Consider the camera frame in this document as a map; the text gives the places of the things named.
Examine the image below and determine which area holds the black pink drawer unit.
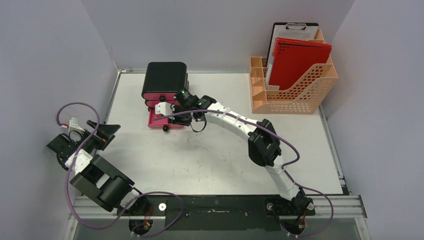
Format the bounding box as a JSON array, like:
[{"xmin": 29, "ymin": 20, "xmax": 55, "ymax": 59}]
[{"xmin": 141, "ymin": 61, "xmax": 189, "ymax": 132}]

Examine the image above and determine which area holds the orange plastic file organizer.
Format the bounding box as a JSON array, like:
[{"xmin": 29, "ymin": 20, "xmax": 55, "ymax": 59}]
[{"xmin": 249, "ymin": 28, "xmax": 339, "ymax": 115}]

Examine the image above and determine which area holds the thick red binder folder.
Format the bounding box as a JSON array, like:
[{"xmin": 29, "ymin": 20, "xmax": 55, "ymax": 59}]
[{"xmin": 266, "ymin": 37, "xmax": 332, "ymax": 91}]

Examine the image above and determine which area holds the black clipboard with paper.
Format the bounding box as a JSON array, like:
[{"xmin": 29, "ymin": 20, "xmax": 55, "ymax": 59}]
[{"xmin": 266, "ymin": 22, "xmax": 319, "ymax": 66}]

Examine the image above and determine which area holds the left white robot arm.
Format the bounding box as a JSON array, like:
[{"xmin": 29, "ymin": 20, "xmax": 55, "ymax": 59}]
[{"xmin": 47, "ymin": 124, "xmax": 149, "ymax": 216}]

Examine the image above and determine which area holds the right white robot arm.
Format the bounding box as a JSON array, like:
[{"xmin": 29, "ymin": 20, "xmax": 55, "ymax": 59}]
[{"xmin": 155, "ymin": 88, "xmax": 315, "ymax": 215}]

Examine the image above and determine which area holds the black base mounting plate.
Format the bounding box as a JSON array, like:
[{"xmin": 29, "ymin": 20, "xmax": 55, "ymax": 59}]
[{"xmin": 123, "ymin": 195, "xmax": 316, "ymax": 235}]

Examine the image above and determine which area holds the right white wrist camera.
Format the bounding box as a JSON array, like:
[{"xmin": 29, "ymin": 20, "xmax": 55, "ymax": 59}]
[{"xmin": 154, "ymin": 102, "xmax": 174, "ymax": 117}]

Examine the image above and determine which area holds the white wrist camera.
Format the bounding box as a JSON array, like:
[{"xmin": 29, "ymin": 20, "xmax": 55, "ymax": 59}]
[
  {"xmin": 154, "ymin": 102, "xmax": 174, "ymax": 117},
  {"xmin": 67, "ymin": 116, "xmax": 85, "ymax": 134}
]

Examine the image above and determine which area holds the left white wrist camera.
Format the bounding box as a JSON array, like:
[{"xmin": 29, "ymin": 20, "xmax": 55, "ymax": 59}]
[{"xmin": 67, "ymin": 116, "xmax": 85, "ymax": 134}]

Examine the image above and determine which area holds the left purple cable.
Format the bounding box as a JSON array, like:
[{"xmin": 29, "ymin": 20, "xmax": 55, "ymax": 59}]
[{"xmin": 55, "ymin": 102, "xmax": 185, "ymax": 239}]

